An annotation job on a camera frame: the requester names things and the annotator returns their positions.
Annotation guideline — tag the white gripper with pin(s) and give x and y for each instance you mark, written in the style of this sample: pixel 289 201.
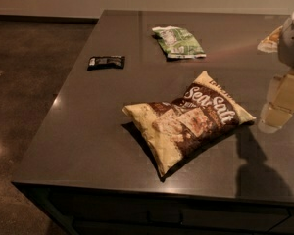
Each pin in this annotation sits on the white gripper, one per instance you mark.
pixel 292 43

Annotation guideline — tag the green jalapeno chip bag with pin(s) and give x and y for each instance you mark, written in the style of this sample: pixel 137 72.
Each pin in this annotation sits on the green jalapeno chip bag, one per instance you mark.
pixel 178 43

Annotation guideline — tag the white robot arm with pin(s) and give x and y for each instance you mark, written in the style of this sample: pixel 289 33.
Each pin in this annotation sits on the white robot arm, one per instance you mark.
pixel 285 50

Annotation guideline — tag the brown sea salt chip bag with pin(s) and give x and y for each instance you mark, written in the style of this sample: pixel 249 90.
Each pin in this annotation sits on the brown sea salt chip bag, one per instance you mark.
pixel 174 131

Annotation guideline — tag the black rxbar chocolate bar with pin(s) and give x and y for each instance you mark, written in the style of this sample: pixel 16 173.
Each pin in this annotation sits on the black rxbar chocolate bar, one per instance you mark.
pixel 106 62

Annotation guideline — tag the cream snack wrapper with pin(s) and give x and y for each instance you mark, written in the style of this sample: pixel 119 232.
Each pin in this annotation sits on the cream snack wrapper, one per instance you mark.
pixel 270 43

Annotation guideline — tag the dark table drawer cabinet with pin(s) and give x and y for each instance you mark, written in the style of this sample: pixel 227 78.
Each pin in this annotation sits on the dark table drawer cabinet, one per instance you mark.
pixel 82 211

